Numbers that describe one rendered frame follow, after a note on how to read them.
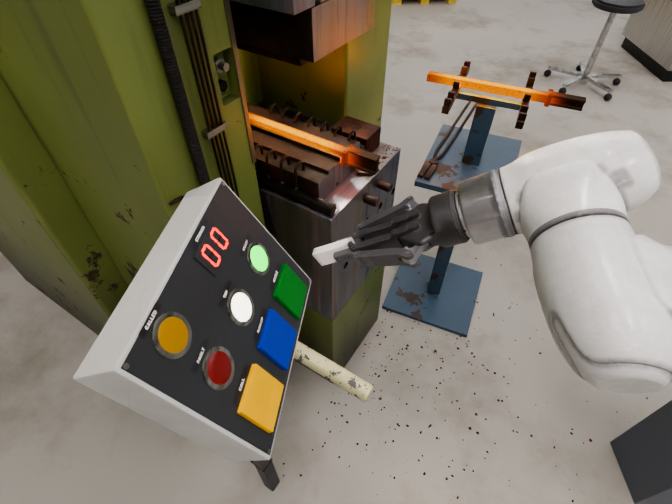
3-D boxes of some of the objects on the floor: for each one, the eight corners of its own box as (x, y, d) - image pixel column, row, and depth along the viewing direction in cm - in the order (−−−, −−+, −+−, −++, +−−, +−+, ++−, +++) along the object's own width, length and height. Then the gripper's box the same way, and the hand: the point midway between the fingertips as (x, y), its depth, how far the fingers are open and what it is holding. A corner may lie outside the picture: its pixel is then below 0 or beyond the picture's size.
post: (280, 481, 143) (211, 298, 64) (273, 492, 141) (192, 316, 62) (271, 474, 145) (193, 287, 65) (264, 485, 142) (174, 304, 63)
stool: (602, 69, 373) (641, -14, 325) (636, 102, 331) (687, 12, 283) (537, 69, 373) (567, -14, 325) (563, 102, 331) (602, 12, 283)
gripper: (476, 267, 53) (322, 302, 64) (468, 203, 62) (334, 243, 73) (458, 229, 49) (296, 274, 60) (452, 165, 58) (312, 214, 68)
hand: (335, 252), depth 65 cm, fingers closed
